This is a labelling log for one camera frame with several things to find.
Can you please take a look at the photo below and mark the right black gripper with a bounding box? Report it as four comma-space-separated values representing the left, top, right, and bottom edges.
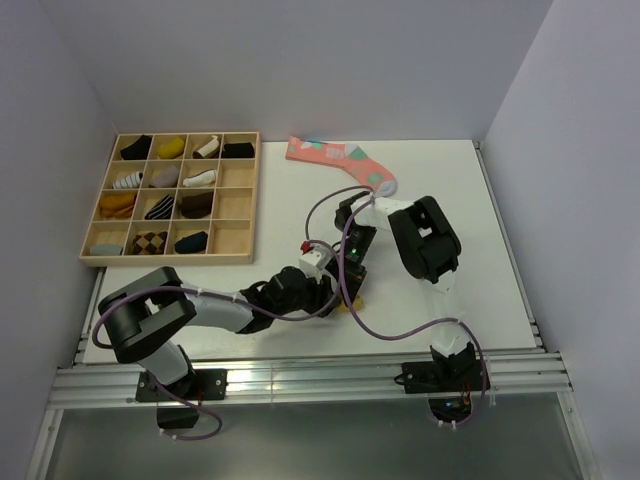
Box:
325, 225, 378, 307

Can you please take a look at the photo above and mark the tan yellow sock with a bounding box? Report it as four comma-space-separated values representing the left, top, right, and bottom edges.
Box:
336, 295, 364, 313

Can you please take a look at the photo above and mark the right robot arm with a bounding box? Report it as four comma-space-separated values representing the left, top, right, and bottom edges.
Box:
335, 193, 476, 390

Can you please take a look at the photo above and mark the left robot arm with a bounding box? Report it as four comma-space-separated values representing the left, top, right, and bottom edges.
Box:
92, 266, 340, 399

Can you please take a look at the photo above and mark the pink patterned sock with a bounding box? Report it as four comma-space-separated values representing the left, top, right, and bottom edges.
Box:
285, 136, 398, 197

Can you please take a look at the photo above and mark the rolled navy sock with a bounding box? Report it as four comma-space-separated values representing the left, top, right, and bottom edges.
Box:
174, 231, 208, 254

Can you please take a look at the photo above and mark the rolled dark brown sock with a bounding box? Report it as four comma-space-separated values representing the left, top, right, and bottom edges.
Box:
180, 191, 214, 219

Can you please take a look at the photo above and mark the rolled brown argyle sock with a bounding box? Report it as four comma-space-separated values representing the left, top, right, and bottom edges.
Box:
131, 231, 168, 255

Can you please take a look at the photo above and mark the rolled black white striped sock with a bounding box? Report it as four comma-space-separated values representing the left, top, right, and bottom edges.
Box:
144, 195, 175, 221

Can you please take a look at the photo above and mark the wooden compartment tray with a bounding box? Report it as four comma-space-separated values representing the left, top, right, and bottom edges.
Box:
79, 131, 261, 267

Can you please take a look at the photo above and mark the rolled grey sock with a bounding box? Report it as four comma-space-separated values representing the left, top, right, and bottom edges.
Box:
149, 166, 180, 188

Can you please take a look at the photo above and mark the rolled brown white sock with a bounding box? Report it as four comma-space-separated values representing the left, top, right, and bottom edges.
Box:
193, 135, 220, 159

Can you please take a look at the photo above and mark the rolled mustard yellow sock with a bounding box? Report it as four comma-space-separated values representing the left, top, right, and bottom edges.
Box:
157, 137, 185, 159

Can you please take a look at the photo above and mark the rolled orange sock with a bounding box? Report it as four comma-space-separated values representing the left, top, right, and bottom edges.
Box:
98, 193, 137, 219

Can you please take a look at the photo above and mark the rolled light blue sock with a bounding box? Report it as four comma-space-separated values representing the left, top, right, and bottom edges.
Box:
89, 243, 123, 256

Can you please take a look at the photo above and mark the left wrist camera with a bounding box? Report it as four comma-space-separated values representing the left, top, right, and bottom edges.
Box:
298, 240, 333, 281

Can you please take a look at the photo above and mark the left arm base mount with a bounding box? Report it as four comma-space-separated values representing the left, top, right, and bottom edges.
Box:
135, 368, 228, 433

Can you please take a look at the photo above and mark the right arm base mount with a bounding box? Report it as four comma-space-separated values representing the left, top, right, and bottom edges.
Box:
394, 342, 491, 427

